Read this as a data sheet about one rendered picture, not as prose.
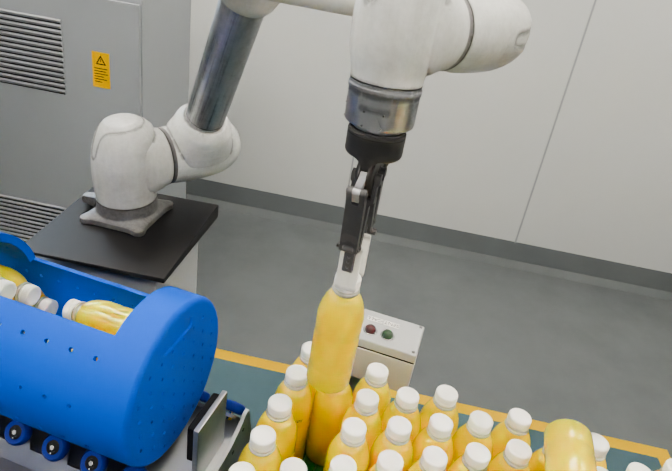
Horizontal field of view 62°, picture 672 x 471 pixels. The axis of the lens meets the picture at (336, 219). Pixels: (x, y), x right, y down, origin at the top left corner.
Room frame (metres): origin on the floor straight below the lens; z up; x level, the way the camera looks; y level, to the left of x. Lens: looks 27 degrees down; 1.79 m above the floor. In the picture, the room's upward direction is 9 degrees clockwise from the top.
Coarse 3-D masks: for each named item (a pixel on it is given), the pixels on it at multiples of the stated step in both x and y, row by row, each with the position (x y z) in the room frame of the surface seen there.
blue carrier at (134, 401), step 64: (0, 256) 0.94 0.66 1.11; (0, 320) 0.66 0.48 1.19; (64, 320) 0.66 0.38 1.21; (128, 320) 0.67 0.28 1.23; (192, 320) 0.73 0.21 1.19; (0, 384) 0.61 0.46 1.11; (64, 384) 0.60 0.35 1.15; (128, 384) 0.59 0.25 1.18; (192, 384) 0.74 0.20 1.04; (128, 448) 0.57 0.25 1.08
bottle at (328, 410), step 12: (348, 384) 0.77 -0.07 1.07; (324, 396) 0.75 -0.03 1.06; (336, 396) 0.74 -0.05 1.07; (348, 396) 0.75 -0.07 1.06; (312, 408) 0.76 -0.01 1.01; (324, 408) 0.74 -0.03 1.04; (336, 408) 0.74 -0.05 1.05; (312, 420) 0.75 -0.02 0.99; (324, 420) 0.73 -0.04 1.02; (336, 420) 0.73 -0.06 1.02; (312, 432) 0.75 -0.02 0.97; (324, 432) 0.73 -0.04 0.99; (336, 432) 0.74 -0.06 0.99; (312, 444) 0.74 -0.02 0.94; (324, 444) 0.73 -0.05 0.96; (312, 456) 0.74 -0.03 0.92; (324, 456) 0.73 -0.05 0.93
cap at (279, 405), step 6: (276, 396) 0.68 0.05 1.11; (282, 396) 0.69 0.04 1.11; (288, 396) 0.69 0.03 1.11; (270, 402) 0.67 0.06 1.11; (276, 402) 0.67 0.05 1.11; (282, 402) 0.67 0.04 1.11; (288, 402) 0.68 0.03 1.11; (270, 408) 0.66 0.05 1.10; (276, 408) 0.66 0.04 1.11; (282, 408) 0.66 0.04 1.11; (288, 408) 0.66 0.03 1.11; (270, 414) 0.66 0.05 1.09; (276, 414) 0.65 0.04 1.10; (282, 414) 0.66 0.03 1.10; (288, 414) 0.66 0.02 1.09
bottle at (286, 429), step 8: (264, 416) 0.67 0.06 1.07; (288, 416) 0.67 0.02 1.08; (264, 424) 0.66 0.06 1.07; (272, 424) 0.65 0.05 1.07; (280, 424) 0.66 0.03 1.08; (288, 424) 0.66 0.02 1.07; (296, 424) 0.68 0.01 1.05; (280, 432) 0.65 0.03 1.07; (288, 432) 0.65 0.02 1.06; (296, 432) 0.67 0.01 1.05; (280, 440) 0.64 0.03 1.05; (288, 440) 0.65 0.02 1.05; (296, 440) 0.67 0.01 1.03; (280, 448) 0.64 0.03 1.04; (288, 448) 0.65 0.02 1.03; (288, 456) 0.65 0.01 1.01
